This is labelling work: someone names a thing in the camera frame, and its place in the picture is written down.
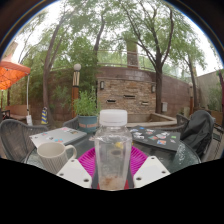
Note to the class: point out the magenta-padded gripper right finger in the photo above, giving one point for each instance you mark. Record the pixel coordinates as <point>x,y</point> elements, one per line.
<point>150,170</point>

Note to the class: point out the dark laptop with stickers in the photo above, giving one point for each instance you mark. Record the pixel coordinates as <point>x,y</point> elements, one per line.
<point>156,137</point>

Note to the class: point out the flat round red coaster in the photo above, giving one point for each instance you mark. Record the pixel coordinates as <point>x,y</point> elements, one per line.
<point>127,185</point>

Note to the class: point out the wooden bench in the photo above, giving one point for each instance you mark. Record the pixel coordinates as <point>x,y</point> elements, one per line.
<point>16,111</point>

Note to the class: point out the black wall lantern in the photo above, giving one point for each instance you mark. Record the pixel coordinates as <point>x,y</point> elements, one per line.
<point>153,88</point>
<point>102,85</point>

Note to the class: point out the white ribbed mug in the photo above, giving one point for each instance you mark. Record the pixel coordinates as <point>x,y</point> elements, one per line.
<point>51,156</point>

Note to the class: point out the white canopy pole with base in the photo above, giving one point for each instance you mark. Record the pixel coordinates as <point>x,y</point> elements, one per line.
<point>29,119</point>

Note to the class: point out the orange canopy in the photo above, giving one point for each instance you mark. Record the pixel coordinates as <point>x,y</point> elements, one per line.
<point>11,73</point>

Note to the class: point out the grey mesh-back chair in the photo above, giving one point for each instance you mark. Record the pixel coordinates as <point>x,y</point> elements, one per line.
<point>16,140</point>
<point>210,146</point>
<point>70,123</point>

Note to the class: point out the blue yellow striped cone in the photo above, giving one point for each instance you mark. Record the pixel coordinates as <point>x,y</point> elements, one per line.
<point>44,116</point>

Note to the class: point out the clear plastic bottle white cap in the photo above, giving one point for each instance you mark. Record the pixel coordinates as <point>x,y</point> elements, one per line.
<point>113,150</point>

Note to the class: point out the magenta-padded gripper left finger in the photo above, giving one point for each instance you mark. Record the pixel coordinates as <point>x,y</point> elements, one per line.
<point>76,171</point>

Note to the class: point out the green plant in blue pot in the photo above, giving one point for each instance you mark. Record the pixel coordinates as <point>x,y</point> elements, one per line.
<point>87,123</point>

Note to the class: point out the silver laptop with stickers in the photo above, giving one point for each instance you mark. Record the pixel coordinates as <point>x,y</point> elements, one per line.
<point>56,136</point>

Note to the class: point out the grey wall utility box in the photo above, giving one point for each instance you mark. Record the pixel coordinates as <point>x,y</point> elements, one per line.
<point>164,106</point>

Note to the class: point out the wooden lamp post white globe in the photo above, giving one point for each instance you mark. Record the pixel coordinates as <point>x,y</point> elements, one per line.
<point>76,96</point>

